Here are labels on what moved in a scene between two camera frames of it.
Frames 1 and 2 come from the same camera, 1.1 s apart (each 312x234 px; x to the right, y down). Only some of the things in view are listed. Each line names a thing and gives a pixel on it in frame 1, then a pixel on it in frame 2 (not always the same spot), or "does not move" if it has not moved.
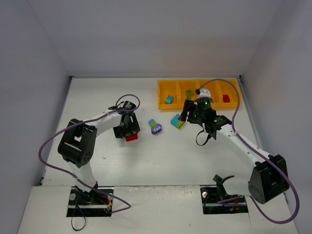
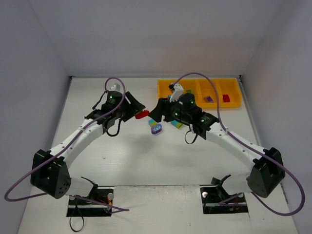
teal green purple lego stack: x=156 y=128 does not move
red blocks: x=131 y=137 -> x=142 y=114
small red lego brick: x=225 y=98 does not move
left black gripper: x=127 y=129 -> x=130 y=106
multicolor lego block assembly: x=176 y=121 does not move
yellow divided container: x=172 y=94 does not move
